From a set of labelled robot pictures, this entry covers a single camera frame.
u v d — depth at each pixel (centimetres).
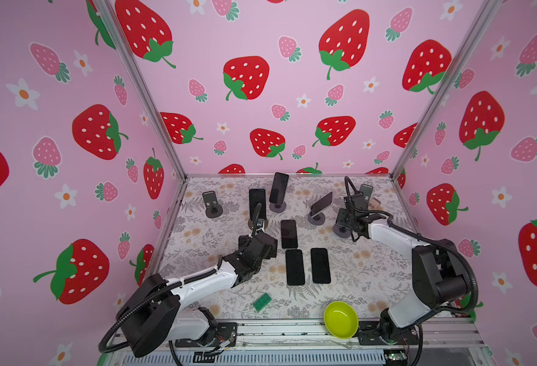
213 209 107
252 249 65
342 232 98
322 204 98
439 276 46
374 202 108
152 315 42
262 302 80
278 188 115
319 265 91
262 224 76
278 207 109
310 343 73
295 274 88
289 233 98
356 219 72
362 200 104
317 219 104
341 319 76
